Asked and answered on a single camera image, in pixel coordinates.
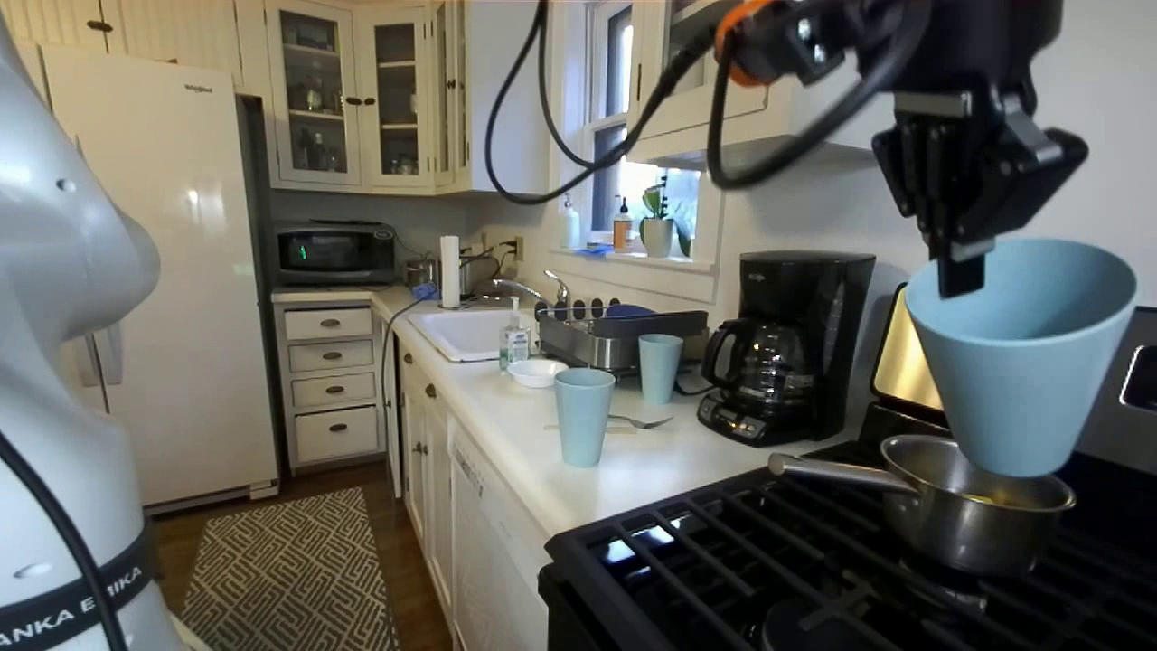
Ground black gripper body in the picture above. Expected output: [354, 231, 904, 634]
[830, 0, 1071, 124]

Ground light blue plastic cup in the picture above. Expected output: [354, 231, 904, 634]
[551, 365, 620, 471]
[901, 234, 1144, 480]
[633, 333, 687, 409]

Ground black drip coffee maker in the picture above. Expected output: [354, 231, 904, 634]
[695, 249, 879, 449]

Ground glass coffee carafe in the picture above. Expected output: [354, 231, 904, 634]
[698, 319, 813, 427]

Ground plant in white pot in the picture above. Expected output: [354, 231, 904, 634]
[633, 179, 687, 260]

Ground grey dish rack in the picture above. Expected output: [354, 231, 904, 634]
[531, 302, 715, 384]

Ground stainless steel saucepan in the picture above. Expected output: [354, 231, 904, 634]
[767, 431, 1078, 582]

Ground blue cloth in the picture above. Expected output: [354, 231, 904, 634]
[597, 302, 661, 333]

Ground stainless steel container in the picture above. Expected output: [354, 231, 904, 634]
[577, 333, 645, 379]

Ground black cast iron grate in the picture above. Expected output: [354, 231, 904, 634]
[564, 457, 1157, 651]

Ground white plastic bottle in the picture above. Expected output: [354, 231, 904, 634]
[554, 196, 585, 256]

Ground chrome sink faucet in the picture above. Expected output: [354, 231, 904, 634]
[486, 266, 577, 314]

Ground black gas stove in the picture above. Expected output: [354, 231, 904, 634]
[534, 281, 1157, 651]

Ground small white bowl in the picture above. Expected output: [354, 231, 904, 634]
[502, 356, 573, 391]

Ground black round burner cap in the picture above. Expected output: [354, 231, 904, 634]
[757, 600, 874, 651]

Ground clear dish soap bottle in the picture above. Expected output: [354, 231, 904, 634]
[496, 298, 534, 378]

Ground white kitchen sink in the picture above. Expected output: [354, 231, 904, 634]
[402, 306, 545, 369]

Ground white paper towel roll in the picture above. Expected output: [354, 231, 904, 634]
[436, 231, 467, 314]

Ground white base cabinets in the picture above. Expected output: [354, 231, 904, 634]
[389, 324, 556, 651]

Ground black microwave oven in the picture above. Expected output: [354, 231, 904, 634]
[272, 219, 402, 289]

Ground white drawer unit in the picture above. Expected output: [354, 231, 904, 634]
[272, 289, 390, 477]

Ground white glass door cabinet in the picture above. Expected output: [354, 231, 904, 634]
[233, 0, 554, 204]

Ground grey patterned rug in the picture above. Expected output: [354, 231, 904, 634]
[176, 484, 405, 651]

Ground white refrigerator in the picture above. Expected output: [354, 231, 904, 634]
[34, 39, 281, 518]

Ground white beadboard cabinet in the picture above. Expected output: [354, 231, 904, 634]
[0, 0, 245, 58]

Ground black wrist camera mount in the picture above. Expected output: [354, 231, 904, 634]
[715, 0, 848, 86]

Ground white wall cabinet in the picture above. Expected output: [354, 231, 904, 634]
[630, 0, 901, 169]

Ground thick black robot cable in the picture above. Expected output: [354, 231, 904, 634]
[703, 0, 938, 196]

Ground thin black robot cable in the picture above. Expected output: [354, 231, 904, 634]
[480, 0, 736, 210]

